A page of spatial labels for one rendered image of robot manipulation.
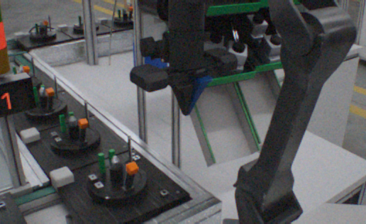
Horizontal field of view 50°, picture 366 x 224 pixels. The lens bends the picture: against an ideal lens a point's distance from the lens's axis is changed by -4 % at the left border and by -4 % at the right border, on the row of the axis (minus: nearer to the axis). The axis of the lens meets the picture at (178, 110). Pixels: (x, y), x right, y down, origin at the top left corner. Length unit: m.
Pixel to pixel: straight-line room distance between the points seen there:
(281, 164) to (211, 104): 0.51
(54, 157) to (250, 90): 0.56
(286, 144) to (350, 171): 0.77
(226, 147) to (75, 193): 0.38
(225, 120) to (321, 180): 0.36
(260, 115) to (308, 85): 0.65
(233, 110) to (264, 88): 0.14
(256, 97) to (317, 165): 0.30
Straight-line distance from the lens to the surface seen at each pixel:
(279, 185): 0.60
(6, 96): 0.88
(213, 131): 1.02
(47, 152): 1.14
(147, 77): 0.62
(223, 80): 0.92
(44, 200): 1.02
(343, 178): 1.26
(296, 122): 0.52
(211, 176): 1.18
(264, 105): 1.14
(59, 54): 2.08
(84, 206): 0.92
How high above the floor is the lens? 1.54
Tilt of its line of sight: 26 degrees down
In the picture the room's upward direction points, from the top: straight up
